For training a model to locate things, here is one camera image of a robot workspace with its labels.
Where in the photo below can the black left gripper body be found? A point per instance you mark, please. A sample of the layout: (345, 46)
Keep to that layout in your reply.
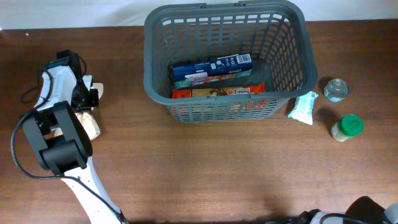
(85, 99)

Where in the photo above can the beige grain bag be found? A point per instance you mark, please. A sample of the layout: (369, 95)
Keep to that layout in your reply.
(87, 120)

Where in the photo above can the blue cardboard box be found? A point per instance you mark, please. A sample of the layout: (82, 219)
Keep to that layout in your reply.
(220, 69)

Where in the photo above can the orange spaghetti packet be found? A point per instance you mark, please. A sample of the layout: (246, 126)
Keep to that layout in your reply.
(217, 92)

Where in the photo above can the grey plastic shopping basket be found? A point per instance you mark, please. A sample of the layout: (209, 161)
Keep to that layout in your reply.
(273, 33)

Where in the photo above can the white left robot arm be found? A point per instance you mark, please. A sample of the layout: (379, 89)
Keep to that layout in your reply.
(60, 129)

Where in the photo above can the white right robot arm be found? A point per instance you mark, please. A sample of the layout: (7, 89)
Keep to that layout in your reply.
(364, 210)

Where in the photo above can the white green wrapped snack pack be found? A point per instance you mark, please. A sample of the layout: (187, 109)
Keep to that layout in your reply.
(303, 108)

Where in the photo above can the small metal tin can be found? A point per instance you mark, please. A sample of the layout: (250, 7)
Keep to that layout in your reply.
(336, 90)

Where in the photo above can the green lid glass jar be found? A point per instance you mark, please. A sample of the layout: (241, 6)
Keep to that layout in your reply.
(347, 127)

